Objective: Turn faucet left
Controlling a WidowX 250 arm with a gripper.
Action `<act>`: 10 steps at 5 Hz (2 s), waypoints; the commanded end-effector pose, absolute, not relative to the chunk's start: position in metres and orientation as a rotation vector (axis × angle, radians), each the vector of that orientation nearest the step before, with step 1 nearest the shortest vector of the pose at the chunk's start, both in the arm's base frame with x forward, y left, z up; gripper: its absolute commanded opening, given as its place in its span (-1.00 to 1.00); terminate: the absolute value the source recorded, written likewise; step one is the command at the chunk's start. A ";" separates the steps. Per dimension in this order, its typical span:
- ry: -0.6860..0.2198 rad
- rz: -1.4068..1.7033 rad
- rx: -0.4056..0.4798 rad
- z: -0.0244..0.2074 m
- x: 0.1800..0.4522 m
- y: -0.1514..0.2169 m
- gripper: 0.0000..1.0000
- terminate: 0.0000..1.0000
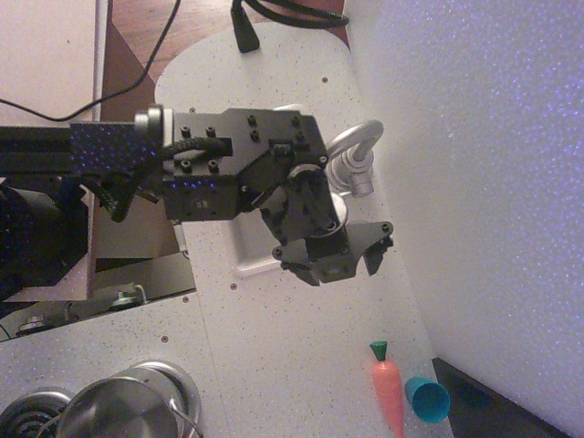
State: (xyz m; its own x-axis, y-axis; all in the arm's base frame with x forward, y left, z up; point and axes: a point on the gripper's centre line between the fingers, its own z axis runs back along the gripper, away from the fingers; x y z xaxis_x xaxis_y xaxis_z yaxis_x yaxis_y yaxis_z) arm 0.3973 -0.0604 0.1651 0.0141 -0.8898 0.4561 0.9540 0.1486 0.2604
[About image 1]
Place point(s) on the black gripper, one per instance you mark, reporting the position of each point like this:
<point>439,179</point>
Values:
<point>315,243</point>

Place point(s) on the white sink basin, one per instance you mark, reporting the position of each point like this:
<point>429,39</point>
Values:
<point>252,244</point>

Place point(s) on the teal plastic cup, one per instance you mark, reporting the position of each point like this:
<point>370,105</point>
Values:
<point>430,401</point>

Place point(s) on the orange toy carrot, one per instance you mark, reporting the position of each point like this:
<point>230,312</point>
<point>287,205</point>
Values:
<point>387,382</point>

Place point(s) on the silver metal faucet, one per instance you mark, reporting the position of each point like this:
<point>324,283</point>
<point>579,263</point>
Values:
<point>350,159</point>

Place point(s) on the stainless steel pot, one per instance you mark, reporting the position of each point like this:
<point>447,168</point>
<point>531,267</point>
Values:
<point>150,399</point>

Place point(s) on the silver stove burner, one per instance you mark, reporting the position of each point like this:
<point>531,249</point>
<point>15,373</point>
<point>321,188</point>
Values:
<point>25,416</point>

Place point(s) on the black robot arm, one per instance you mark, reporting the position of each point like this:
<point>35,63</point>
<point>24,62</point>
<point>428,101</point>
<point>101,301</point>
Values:
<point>205,167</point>

